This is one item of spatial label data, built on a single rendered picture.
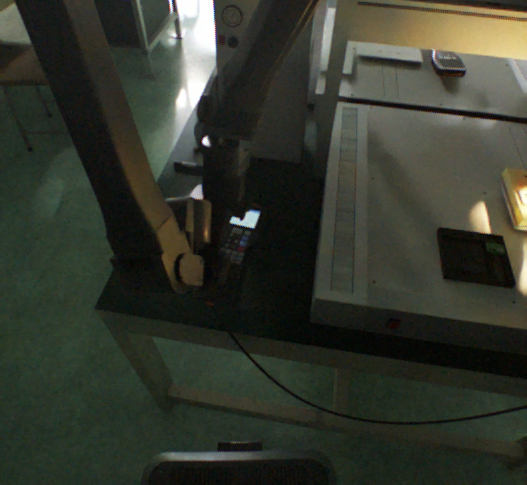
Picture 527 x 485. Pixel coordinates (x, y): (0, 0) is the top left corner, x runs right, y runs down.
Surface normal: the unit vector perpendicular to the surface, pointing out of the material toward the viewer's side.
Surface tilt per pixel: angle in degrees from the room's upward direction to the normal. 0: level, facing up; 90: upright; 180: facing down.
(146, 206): 65
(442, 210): 0
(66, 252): 0
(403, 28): 90
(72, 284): 0
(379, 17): 90
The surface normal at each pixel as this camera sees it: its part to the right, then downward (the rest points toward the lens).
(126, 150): 0.94, -0.04
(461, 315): 0.01, -0.65
